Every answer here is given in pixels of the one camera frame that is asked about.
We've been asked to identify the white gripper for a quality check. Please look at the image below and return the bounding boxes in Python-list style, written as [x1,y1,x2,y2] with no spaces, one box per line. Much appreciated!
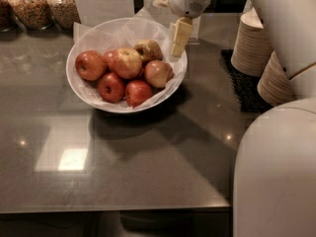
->
[153,0,211,57]

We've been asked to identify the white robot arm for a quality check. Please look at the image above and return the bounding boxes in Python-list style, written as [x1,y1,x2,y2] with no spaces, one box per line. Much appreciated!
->
[233,0,316,237]

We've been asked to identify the yellowish bruised back apple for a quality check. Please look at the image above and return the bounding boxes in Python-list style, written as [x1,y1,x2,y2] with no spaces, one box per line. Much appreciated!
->
[134,39,163,63]

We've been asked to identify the pale red right apple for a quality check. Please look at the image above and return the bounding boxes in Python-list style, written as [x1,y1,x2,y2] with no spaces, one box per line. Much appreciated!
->
[144,60,174,89]

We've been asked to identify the large yellow-red centre apple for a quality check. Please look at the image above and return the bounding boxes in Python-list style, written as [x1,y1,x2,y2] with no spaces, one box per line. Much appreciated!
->
[114,47,142,79]

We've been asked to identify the white bowl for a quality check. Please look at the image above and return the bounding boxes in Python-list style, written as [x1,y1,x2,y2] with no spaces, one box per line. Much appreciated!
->
[65,17,189,114]

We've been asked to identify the small red hidden apple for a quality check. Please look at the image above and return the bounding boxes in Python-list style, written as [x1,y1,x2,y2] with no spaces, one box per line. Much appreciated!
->
[104,49,117,72]

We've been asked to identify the red front right apple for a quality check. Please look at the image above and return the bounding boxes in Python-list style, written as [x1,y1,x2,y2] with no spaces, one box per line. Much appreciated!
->
[124,80,153,108]

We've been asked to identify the red front left apple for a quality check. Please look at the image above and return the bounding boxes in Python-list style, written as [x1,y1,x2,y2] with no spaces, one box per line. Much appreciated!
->
[97,72,125,103]

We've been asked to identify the red apple far left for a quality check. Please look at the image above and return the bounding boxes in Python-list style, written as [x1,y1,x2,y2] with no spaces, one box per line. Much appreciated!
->
[75,50,107,81]

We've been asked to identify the white paper liner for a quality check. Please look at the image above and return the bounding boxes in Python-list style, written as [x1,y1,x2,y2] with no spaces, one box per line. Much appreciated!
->
[71,7,186,111]

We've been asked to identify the left white sign card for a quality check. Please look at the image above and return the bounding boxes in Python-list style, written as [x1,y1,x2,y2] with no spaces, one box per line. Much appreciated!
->
[75,0,134,27]

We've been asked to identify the back stack paper bowls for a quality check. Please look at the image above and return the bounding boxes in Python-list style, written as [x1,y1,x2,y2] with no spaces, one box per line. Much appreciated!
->
[231,0,273,77]

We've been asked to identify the stack paper bowls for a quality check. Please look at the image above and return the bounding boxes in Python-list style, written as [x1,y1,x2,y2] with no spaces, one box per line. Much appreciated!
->
[231,0,273,77]
[257,51,294,107]

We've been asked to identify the black mesh mat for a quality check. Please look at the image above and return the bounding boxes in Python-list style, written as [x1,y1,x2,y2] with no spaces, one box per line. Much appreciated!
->
[221,49,273,114]

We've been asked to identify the right cereal glass jar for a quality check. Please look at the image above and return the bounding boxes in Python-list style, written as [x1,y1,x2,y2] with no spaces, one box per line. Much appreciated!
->
[46,0,80,30]

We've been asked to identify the cereal glass jar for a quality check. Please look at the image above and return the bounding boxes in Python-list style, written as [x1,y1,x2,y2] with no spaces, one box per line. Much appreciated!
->
[8,0,52,30]
[46,0,80,30]
[0,0,16,32]

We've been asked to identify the front stack paper bowls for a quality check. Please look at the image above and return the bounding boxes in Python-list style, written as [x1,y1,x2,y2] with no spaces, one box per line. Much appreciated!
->
[257,51,294,107]

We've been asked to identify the middle cereal glass jar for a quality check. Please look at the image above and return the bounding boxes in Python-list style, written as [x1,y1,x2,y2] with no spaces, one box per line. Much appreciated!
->
[8,0,52,30]

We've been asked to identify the left cereal glass jar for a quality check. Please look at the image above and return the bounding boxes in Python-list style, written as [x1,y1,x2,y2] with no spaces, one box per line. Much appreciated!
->
[0,0,16,32]

